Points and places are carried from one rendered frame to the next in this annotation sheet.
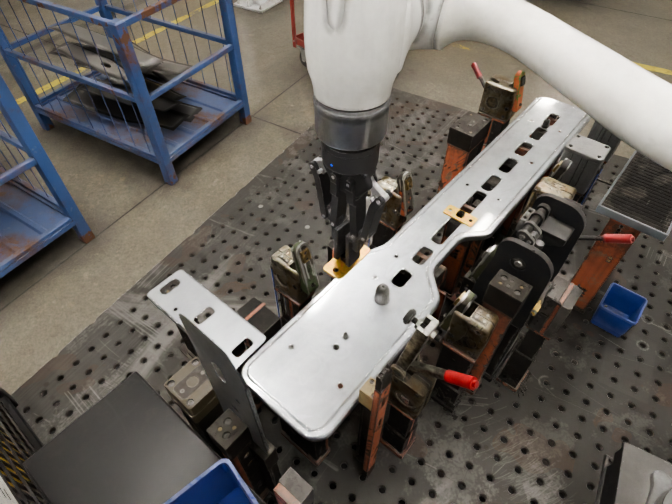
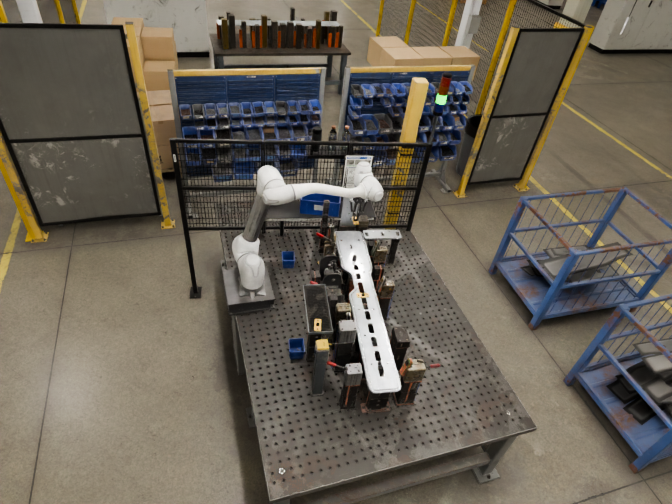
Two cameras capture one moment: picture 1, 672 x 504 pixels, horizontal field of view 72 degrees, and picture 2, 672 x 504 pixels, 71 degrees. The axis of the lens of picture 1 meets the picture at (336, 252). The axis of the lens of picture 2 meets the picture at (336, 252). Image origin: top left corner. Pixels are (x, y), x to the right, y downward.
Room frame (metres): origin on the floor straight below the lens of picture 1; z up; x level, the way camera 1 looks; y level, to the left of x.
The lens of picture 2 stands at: (1.96, -2.13, 3.21)
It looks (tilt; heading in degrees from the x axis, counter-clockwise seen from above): 41 degrees down; 127
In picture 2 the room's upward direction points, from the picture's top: 7 degrees clockwise
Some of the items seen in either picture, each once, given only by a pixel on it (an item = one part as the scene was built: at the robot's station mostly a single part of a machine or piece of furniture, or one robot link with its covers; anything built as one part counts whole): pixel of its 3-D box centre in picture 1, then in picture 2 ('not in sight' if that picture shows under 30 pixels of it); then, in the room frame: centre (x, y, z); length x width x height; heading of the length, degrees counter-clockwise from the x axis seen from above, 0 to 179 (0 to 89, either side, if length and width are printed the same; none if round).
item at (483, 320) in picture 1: (459, 359); not in sight; (0.50, -0.28, 0.88); 0.11 x 0.09 x 0.37; 50
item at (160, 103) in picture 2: not in sight; (139, 116); (-3.08, 0.35, 0.52); 1.21 x 0.81 x 1.05; 153
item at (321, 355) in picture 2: not in sight; (319, 369); (1.01, -0.89, 0.92); 0.08 x 0.08 x 0.44; 50
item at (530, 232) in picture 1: (509, 294); (329, 291); (0.64, -0.41, 0.94); 0.18 x 0.13 x 0.49; 140
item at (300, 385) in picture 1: (461, 211); (364, 298); (0.87, -0.33, 1.00); 1.38 x 0.22 x 0.02; 140
